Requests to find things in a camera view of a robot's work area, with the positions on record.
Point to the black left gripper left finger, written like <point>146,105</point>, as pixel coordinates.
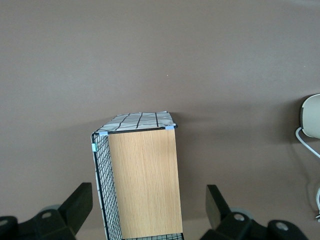
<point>55,222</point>

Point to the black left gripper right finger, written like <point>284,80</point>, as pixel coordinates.
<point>232,225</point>

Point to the white two-slot toaster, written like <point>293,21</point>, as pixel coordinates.
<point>312,117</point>

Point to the light wooden basket shelf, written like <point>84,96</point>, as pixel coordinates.
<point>146,182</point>

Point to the brown table cover sheet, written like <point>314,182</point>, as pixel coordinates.
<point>160,55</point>

